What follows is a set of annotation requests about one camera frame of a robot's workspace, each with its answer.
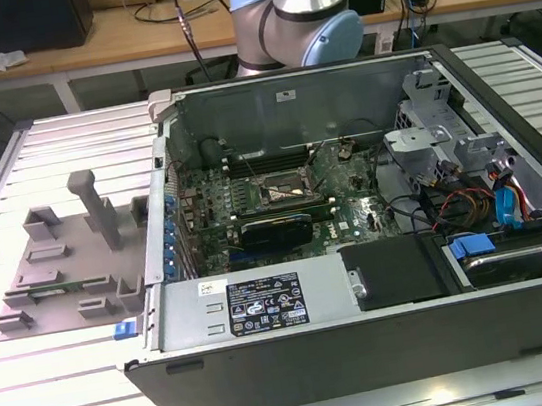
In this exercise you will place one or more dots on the CPU socket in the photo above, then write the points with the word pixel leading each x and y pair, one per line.
pixel 264 199

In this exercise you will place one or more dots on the installed green RAM stick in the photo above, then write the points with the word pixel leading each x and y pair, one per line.
pixel 282 209

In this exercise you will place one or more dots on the black graphics card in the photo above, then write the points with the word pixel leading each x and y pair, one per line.
pixel 278 235

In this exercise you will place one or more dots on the black RAM slot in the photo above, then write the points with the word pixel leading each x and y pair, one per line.
pixel 274 154
pixel 275 164

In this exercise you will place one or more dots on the thin metal locking lever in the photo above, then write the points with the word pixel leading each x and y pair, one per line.
pixel 317 153
pixel 251 166

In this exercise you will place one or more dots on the green motherboard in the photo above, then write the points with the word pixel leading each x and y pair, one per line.
pixel 353 211

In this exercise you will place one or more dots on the coin battery holder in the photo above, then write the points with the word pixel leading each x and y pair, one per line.
pixel 346 151

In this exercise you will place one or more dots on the blue expansion slot clip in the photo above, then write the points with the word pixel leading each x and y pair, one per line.
pixel 170 247
pixel 169 225
pixel 170 204
pixel 169 268

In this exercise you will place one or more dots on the black power supply label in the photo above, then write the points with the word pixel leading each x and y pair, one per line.
pixel 265 305

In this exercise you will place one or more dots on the white handwritten sticker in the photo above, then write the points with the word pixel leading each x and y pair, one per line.
pixel 211 289

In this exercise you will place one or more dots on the silver power supply unit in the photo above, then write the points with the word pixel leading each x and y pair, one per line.
pixel 191 320

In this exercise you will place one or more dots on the silver metal drive cage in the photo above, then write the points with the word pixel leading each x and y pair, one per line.
pixel 418 139

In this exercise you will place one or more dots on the black open PC case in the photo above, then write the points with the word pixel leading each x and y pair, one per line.
pixel 324 367

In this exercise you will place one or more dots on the black power connector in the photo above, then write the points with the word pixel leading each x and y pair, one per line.
pixel 449 170

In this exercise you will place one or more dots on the blue case latch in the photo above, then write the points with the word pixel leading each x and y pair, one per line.
pixel 124 330

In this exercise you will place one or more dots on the grey plastic parts rack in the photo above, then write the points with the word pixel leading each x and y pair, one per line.
pixel 83 270

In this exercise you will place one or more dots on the blue disk carrier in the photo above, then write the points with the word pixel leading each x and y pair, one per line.
pixel 471 246

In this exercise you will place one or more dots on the wooden desk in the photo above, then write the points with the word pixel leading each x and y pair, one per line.
pixel 78 55

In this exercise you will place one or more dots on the silver hard disk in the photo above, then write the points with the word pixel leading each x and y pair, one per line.
pixel 507 265

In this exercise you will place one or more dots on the crumpled white paper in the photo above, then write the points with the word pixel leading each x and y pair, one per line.
pixel 3 58

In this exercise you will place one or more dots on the black computer tower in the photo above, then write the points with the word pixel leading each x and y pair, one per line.
pixel 23 20

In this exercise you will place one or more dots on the white case wall sticker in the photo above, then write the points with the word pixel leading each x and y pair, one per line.
pixel 286 95

